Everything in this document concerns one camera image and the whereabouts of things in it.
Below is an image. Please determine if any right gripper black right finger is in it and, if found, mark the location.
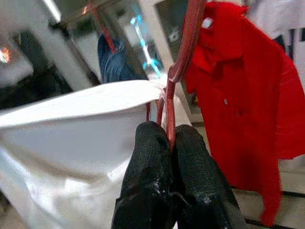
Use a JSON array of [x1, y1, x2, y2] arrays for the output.
[[172, 124, 248, 229]]

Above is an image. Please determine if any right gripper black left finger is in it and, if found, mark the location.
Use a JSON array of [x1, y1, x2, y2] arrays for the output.
[[111, 121, 177, 229]]

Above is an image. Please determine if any plain white shirt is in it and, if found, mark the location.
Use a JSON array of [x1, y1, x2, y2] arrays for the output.
[[0, 80, 191, 229]]

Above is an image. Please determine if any red clothes hanger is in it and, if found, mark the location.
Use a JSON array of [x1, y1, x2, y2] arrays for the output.
[[83, 0, 120, 54], [144, 0, 208, 151]]

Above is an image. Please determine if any red collared shirt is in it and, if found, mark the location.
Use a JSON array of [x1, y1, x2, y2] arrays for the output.
[[185, 1, 305, 227]]

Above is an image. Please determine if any blue denim garment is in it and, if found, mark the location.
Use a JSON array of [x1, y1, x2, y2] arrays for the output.
[[97, 33, 148, 84]]

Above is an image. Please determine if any white printed T-shirt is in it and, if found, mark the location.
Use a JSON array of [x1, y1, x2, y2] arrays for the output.
[[245, 0, 305, 79]]

